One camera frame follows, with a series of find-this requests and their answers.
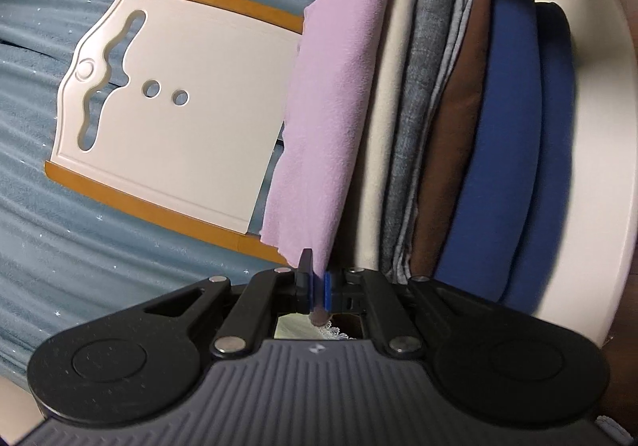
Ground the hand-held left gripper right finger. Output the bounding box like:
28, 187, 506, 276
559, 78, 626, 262
322, 266, 493, 360

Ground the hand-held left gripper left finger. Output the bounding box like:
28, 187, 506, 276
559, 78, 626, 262
132, 249, 316, 358

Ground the blue folded garment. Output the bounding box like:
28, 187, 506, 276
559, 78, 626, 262
431, 0, 542, 301
497, 1, 580, 318

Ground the purple garment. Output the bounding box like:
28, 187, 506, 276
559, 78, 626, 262
260, 0, 400, 327

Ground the cream folded garment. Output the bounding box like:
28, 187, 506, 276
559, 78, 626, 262
343, 0, 435, 273

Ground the white wooden chair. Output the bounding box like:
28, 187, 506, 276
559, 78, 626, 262
44, 0, 638, 353

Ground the brown folded garment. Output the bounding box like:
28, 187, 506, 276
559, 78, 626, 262
411, 0, 502, 278

